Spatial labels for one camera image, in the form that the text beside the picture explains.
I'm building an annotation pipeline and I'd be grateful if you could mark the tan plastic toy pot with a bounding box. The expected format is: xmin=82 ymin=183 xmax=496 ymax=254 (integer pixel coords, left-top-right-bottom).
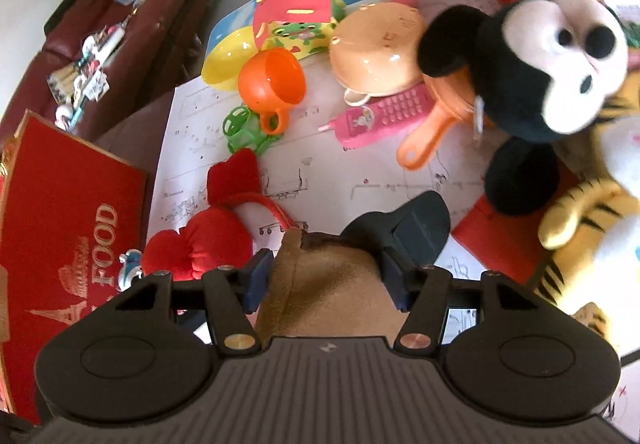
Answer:
xmin=328 ymin=2 xmax=426 ymax=105

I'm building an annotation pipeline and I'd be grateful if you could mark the pink toy phone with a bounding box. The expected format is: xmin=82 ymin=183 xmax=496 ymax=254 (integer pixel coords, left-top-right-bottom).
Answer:
xmin=318 ymin=84 xmax=432 ymax=153

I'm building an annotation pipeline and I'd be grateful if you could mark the black plastic toy piece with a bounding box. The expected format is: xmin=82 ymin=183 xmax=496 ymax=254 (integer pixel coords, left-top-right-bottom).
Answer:
xmin=341 ymin=191 xmax=452 ymax=275

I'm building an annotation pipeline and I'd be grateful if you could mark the blue cat figurine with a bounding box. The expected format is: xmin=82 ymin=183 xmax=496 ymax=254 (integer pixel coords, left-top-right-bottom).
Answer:
xmin=118 ymin=249 xmax=146 ymax=289

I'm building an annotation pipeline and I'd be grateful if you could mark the white instruction sheet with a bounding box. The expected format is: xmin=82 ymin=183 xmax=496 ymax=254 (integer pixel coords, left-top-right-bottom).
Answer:
xmin=148 ymin=0 xmax=640 ymax=430

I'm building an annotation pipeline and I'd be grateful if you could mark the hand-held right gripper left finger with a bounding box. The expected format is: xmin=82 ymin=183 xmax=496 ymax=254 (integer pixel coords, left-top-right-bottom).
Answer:
xmin=114 ymin=248 xmax=275 ymax=358

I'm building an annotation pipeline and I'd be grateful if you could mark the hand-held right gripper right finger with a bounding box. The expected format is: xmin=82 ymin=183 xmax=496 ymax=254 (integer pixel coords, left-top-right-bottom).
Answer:
xmin=381 ymin=249 xmax=552 ymax=357

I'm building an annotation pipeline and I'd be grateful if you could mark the red gift box gold print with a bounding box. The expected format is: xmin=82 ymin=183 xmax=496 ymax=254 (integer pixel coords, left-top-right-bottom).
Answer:
xmin=0 ymin=110 xmax=149 ymax=425

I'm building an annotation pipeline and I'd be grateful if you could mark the yellow plastic bowl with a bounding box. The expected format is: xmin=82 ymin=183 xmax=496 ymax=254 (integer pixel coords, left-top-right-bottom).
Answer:
xmin=201 ymin=26 xmax=258 ymax=92

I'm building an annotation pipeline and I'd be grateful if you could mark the pile of small toys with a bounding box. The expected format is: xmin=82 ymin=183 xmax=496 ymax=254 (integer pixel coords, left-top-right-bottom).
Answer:
xmin=46 ymin=22 xmax=127 ymax=131

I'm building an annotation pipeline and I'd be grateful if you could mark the brown plush toy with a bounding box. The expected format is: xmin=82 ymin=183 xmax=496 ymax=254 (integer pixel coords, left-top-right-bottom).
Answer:
xmin=256 ymin=228 xmax=411 ymax=340

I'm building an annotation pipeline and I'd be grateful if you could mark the red paper sheet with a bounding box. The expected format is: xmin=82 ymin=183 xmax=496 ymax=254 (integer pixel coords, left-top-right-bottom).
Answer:
xmin=450 ymin=169 xmax=581 ymax=285

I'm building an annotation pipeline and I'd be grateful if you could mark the orange toy pan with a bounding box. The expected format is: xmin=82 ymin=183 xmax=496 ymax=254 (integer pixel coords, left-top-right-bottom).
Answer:
xmin=397 ymin=71 xmax=493 ymax=172

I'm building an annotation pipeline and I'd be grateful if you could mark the black mouse plush toy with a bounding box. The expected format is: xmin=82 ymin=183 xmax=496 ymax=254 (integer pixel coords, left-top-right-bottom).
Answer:
xmin=417 ymin=0 xmax=630 ymax=217

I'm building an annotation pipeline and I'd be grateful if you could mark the red heart plush toy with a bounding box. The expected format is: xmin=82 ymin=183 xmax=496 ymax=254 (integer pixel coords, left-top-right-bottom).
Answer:
xmin=141 ymin=149 xmax=301 ymax=282

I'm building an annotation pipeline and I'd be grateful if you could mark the yellow tiger plush toy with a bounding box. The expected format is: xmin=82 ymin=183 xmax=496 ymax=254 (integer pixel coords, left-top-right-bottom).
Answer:
xmin=537 ymin=0 xmax=640 ymax=345

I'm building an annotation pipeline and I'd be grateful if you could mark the green plastic toy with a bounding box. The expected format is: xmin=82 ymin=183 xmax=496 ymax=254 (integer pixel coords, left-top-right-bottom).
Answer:
xmin=222 ymin=104 xmax=283 ymax=155

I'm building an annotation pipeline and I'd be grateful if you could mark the brown leather sofa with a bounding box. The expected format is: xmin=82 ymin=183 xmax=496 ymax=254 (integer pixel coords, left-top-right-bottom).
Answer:
xmin=0 ymin=0 xmax=241 ymax=139

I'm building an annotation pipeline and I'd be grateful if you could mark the orange plastic cup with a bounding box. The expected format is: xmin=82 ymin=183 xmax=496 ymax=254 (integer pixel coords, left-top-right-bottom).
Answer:
xmin=237 ymin=48 xmax=307 ymax=135

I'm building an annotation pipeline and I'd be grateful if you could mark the black bag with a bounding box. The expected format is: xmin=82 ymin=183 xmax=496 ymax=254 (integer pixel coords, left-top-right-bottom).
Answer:
xmin=43 ymin=0 xmax=103 ymax=37

